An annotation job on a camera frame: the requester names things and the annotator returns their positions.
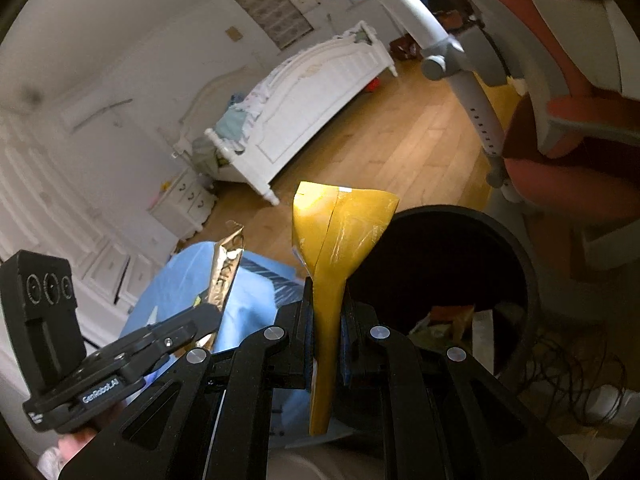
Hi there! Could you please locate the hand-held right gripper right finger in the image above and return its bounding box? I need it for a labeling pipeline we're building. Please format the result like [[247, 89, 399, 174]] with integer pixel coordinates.
[[340, 299, 588, 480]]

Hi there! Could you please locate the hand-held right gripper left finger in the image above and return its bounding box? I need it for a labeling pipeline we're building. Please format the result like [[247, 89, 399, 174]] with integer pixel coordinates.
[[58, 277, 316, 480]]

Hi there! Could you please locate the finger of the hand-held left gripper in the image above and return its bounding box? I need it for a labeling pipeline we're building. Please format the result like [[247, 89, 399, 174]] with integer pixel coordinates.
[[147, 302, 223, 361]]

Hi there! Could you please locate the gold foil snack wrapper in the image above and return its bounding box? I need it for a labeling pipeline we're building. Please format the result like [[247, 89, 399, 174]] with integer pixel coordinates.
[[192, 220, 246, 353]]

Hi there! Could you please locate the yellow padded mailer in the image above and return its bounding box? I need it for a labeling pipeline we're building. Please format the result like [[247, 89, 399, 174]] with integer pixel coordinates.
[[291, 181, 401, 437]]

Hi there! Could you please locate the black trash bin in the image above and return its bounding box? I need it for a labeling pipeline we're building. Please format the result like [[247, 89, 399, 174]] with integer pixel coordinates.
[[344, 204, 542, 391]]

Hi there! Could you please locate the person's left forearm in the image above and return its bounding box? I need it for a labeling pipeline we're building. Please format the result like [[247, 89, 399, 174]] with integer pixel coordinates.
[[37, 430, 101, 480]]

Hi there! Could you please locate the white nightstand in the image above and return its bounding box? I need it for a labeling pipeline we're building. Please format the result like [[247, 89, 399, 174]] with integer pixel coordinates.
[[147, 167, 218, 243]]

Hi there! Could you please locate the orange wrapper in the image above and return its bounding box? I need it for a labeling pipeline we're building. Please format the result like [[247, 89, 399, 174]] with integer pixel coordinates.
[[410, 304, 475, 343]]

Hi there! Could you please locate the white carton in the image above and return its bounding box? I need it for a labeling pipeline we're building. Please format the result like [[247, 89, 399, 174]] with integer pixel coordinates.
[[471, 309, 496, 373]]

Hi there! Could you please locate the white wardrobe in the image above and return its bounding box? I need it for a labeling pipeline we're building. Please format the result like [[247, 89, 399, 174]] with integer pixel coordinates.
[[0, 105, 166, 341]]

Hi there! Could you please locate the light blue blanket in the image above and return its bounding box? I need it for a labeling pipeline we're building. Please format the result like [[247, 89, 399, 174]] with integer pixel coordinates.
[[217, 87, 266, 151]]

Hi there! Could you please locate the white bed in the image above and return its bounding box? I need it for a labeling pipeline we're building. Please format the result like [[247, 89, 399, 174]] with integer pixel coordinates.
[[172, 20, 398, 206]]

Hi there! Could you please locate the white power adapter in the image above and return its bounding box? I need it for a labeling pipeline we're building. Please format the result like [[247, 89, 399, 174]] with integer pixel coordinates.
[[582, 385, 626, 426]]

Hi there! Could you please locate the red grey office chair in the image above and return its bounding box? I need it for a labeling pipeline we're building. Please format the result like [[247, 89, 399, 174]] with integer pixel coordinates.
[[350, 0, 640, 281]]

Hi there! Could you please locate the black cable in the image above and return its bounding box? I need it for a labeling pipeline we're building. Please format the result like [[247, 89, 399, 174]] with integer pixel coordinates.
[[510, 325, 628, 428]]

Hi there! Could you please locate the wall poster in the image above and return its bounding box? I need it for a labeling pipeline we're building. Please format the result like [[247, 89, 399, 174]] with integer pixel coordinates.
[[233, 0, 315, 51]]

